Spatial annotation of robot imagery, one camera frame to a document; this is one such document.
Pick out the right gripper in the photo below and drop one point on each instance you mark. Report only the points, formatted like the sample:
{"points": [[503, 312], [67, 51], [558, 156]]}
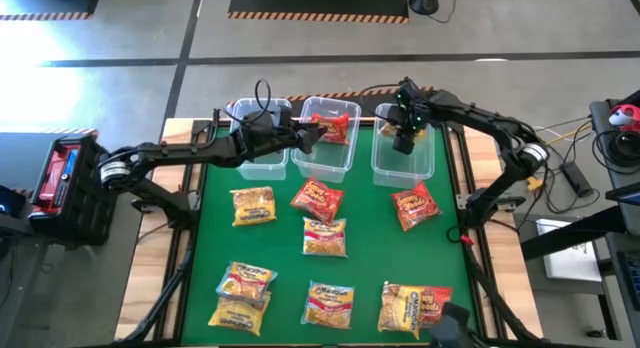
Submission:
{"points": [[410, 113]]}

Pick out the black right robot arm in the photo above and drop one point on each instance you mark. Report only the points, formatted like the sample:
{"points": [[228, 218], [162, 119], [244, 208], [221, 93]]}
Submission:
{"points": [[480, 118]]}

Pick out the small black floor object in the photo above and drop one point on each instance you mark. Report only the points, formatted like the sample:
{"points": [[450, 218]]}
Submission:
{"points": [[596, 333]]}

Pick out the small red clip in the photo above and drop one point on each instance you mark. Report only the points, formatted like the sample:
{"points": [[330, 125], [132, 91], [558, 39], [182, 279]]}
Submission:
{"points": [[467, 240]]}

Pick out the clear plastic bin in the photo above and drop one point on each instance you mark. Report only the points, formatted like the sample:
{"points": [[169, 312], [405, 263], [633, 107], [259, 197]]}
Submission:
{"points": [[325, 163], [402, 175], [260, 170]]}

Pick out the black metal bar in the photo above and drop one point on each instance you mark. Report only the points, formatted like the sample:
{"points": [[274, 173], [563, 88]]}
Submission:
{"points": [[575, 233]]}

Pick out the red spicy noodle packet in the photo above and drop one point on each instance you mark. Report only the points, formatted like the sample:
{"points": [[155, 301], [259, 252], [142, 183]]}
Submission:
{"points": [[334, 128], [415, 206], [435, 295], [316, 200]]}

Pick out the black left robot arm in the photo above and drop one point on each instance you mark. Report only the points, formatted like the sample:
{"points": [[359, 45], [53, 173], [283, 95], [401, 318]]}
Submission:
{"points": [[190, 153]]}

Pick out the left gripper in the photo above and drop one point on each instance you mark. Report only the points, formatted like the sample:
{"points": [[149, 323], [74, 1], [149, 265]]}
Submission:
{"points": [[270, 135]]}

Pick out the black laptop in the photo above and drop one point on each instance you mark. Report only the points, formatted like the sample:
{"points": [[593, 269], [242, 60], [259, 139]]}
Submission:
{"points": [[625, 194]]}

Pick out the black power strip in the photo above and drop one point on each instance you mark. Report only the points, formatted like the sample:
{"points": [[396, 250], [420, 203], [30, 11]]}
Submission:
{"points": [[576, 179]]}

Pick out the black side desk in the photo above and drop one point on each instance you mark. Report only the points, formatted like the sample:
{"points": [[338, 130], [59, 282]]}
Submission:
{"points": [[600, 115]]}

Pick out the black stand base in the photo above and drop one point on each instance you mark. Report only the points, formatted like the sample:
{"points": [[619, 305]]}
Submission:
{"points": [[424, 0]]}

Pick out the white paper sheet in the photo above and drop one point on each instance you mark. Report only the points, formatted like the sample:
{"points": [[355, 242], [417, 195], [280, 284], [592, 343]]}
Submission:
{"points": [[570, 265]]}

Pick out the black table frame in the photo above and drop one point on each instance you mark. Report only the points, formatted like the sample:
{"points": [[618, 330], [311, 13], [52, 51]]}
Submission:
{"points": [[482, 288]]}

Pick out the black device blue light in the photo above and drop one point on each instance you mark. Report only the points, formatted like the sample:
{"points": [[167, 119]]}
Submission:
{"points": [[10, 208]]}

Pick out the red black toolbox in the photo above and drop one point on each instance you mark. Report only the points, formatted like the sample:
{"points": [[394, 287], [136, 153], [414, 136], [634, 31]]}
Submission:
{"points": [[55, 178]]}

